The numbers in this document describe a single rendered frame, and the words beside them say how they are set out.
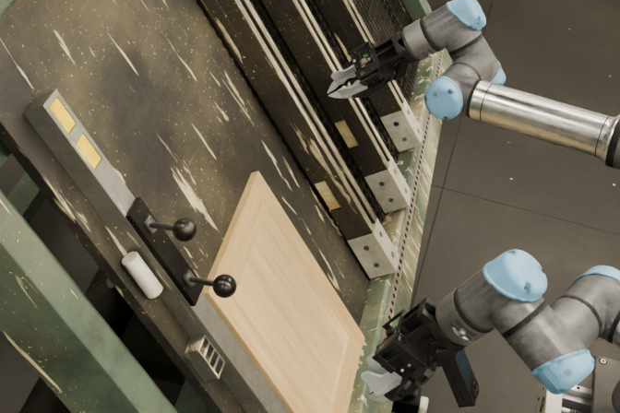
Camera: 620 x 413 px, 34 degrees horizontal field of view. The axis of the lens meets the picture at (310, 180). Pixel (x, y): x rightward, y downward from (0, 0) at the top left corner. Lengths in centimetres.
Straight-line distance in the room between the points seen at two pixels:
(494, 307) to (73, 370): 60
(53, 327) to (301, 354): 72
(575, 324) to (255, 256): 77
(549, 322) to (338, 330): 91
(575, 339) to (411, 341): 23
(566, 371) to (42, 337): 71
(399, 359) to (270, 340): 51
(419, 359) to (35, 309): 54
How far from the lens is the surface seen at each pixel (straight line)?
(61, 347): 150
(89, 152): 161
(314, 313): 215
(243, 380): 182
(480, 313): 140
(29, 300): 145
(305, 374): 206
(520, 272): 137
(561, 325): 141
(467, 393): 152
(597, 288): 149
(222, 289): 161
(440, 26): 203
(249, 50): 218
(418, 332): 147
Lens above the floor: 256
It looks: 38 degrees down
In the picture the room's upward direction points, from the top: 10 degrees clockwise
